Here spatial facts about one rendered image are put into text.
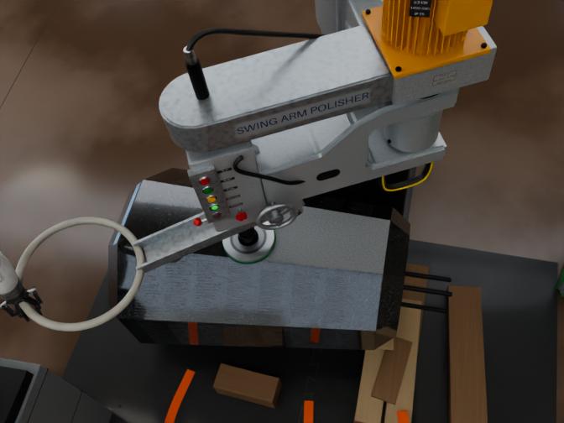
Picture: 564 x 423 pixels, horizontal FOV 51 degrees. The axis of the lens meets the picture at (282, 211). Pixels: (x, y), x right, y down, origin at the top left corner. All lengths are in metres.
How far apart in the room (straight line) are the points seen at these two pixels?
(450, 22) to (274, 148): 0.70
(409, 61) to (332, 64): 0.22
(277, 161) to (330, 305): 0.73
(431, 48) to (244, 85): 0.53
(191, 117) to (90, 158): 2.38
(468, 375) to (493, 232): 0.85
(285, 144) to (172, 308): 0.97
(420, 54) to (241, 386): 1.82
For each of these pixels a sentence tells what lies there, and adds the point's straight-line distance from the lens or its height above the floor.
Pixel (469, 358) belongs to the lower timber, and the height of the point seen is 0.09.
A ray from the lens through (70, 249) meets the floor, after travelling 3.68.
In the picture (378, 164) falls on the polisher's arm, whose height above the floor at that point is 1.24.
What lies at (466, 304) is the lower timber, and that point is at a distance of 3.11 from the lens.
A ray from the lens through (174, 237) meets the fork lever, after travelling 2.35.
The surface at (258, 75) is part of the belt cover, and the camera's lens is 1.74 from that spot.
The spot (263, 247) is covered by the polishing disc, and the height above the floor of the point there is 0.85.
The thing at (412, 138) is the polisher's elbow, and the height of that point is 1.33.
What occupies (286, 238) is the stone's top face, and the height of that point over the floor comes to 0.82.
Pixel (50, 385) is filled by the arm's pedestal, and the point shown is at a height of 0.67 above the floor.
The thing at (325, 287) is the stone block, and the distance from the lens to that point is 2.36.
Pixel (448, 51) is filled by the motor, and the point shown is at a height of 1.72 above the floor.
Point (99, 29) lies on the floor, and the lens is 4.84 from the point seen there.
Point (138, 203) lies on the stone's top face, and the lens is 2.64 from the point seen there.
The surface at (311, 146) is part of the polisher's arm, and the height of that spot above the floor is 1.40.
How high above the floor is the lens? 2.92
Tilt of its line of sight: 58 degrees down
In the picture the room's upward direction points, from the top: 11 degrees counter-clockwise
